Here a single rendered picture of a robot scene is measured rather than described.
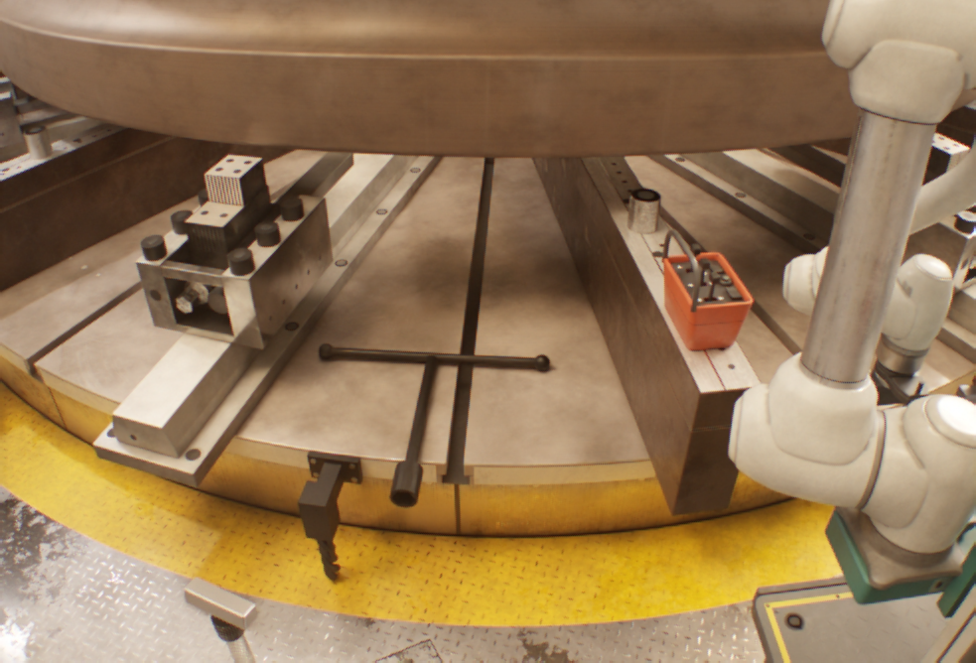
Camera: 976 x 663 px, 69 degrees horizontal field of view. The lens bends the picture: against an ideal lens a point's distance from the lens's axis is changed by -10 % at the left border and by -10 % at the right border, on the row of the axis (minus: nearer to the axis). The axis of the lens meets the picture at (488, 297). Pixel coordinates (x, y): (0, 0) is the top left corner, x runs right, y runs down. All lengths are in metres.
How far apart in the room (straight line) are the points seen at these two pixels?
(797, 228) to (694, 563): 1.32
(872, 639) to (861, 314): 0.86
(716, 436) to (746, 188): 1.58
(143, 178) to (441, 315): 1.32
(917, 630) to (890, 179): 1.06
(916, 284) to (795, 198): 1.60
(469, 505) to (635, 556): 0.46
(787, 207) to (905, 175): 1.95
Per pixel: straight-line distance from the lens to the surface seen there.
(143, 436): 1.99
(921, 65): 0.99
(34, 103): 3.92
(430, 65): 1.93
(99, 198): 3.03
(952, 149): 2.62
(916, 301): 1.40
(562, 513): 2.10
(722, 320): 1.64
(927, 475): 1.19
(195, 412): 2.00
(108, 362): 2.44
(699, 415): 1.62
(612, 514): 2.13
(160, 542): 2.31
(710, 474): 1.77
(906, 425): 1.20
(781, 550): 2.26
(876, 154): 1.03
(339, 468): 1.95
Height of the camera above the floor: 1.70
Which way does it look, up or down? 35 degrees down
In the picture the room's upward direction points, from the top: straight up
